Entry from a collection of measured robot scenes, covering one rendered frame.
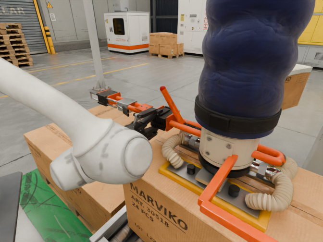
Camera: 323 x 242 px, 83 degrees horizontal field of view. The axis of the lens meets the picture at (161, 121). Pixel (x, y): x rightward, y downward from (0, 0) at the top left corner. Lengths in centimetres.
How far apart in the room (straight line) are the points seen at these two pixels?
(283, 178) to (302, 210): 11
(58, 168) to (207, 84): 40
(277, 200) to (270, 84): 28
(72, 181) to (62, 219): 137
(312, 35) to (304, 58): 67
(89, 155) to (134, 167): 9
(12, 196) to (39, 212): 95
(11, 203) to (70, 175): 57
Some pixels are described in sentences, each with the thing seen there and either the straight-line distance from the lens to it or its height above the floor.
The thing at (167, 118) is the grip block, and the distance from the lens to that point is 66.
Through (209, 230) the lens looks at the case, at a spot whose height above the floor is 93.
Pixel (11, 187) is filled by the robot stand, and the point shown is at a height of 75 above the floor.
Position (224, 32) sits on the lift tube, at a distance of 44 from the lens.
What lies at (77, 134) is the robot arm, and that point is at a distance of 37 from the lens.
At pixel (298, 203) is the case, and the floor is 95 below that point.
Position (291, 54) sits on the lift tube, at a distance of 47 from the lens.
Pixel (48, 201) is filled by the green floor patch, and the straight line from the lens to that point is 203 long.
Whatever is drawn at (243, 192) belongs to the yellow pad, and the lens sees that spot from 62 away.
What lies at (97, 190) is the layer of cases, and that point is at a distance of 119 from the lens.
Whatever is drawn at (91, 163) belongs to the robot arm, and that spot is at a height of 118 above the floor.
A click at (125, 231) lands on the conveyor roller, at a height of 55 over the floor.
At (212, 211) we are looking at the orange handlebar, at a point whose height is 109.
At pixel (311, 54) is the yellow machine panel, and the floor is 42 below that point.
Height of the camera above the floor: 141
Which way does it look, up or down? 29 degrees down
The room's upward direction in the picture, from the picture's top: straight up
